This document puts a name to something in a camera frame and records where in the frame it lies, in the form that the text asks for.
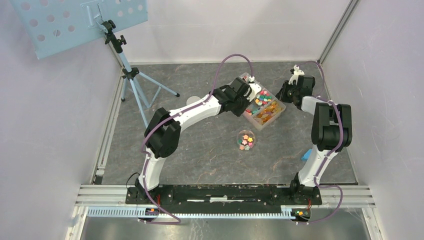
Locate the clear compartment candy box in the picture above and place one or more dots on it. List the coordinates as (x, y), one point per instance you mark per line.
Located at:
(264, 109)

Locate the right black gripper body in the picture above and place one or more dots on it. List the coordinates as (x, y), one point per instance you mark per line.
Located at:
(288, 91)

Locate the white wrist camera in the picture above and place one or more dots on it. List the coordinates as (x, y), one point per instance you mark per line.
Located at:
(296, 72)
(255, 88)

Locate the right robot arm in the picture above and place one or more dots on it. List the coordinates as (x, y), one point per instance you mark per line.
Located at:
(331, 131)

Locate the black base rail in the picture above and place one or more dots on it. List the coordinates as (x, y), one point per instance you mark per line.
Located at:
(225, 200)

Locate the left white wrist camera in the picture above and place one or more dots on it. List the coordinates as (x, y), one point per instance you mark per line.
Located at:
(255, 88)

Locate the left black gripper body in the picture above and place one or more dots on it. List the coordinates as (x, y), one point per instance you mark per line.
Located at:
(241, 105)

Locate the silver round jar lid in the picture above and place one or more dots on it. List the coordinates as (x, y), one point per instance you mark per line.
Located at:
(193, 100)

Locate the blue white small block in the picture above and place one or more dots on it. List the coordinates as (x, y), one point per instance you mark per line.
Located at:
(306, 155)

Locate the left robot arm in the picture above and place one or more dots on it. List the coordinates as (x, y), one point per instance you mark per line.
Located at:
(162, 135)

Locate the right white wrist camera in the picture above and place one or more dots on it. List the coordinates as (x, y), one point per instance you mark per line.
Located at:
(296, 72)

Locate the light blue music stand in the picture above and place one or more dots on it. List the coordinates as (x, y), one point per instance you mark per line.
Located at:
(55, 26)

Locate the small clear glass jar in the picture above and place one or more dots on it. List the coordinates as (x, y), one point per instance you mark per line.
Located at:
(245, 140)

